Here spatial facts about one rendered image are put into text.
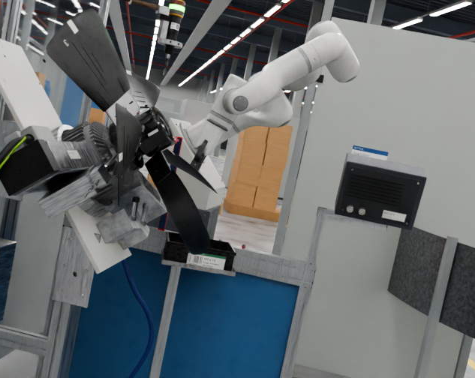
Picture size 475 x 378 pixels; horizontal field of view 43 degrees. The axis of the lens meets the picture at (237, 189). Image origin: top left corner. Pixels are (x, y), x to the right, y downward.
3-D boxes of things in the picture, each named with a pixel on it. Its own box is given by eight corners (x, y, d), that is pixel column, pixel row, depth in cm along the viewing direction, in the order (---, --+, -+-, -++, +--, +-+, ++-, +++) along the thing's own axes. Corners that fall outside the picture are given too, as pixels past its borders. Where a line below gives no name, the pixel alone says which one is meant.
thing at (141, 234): (123, 250, 171) (110, 230, 169) (127, 242, 177) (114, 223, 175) (147, 237, 170) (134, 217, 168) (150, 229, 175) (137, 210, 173)
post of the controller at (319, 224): (306, 263, 204) (318, 207, 203) (306, 262, 207) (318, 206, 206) (314, 265, 204) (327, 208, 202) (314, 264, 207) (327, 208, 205)
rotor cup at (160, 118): (121, 158, 155) (163, 134, 153) (104, 115, 161) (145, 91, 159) (145, 176, 168) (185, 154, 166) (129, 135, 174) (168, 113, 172)
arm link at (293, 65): (323, 75, 183) (235, 123, 180) (304, 72, 198) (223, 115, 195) (311, 48, 180) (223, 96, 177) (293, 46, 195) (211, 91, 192)
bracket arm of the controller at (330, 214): (316, 216, 203) (318, 207, 203) (316, 214, 206) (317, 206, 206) (386, 231, 200) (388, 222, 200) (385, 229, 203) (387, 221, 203)
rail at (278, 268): (61, 231, 214) (65, 208, 214) (66, 229, 218) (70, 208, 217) (311, 289, 204) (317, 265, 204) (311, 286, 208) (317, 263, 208)
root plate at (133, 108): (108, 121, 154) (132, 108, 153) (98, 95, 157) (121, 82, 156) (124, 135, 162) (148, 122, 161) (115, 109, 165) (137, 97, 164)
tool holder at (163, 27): (155, 40, 165) (162, 4, 165) (147, 41, 172) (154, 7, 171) (185, 48, 170) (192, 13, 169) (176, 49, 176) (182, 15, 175)
